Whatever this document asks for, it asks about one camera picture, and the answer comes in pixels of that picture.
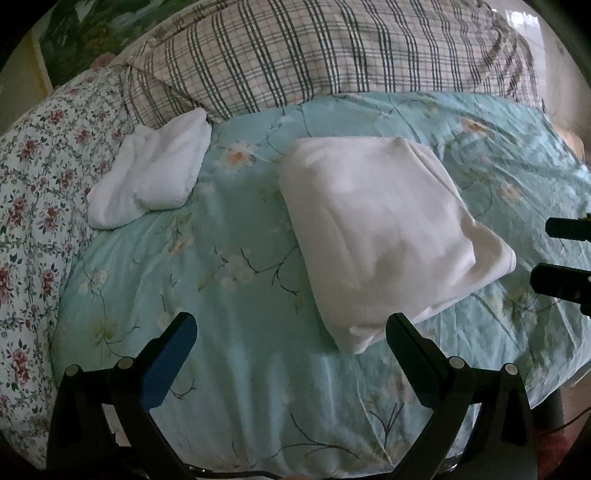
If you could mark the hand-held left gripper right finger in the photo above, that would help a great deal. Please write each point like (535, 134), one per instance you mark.
(418, 364)

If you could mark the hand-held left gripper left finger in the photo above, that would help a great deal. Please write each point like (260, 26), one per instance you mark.
(168, 364)

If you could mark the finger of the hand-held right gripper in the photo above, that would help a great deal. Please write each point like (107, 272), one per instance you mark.
(570, 228)
(561, 282)

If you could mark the cream white garment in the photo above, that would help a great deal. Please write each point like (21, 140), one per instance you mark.
(383, 230)

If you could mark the teal floral bed sheet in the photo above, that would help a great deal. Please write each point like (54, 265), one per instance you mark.
(221, 323)

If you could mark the white folded towel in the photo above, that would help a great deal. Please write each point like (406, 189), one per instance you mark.
(152, 180)

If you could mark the white red-flowered quilt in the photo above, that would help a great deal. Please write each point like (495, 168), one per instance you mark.
(41, 184)

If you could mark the plaid pillow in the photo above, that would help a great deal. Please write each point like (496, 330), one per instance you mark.
(323, 50)

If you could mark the framed green painting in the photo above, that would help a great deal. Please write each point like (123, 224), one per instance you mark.
(106, 27)

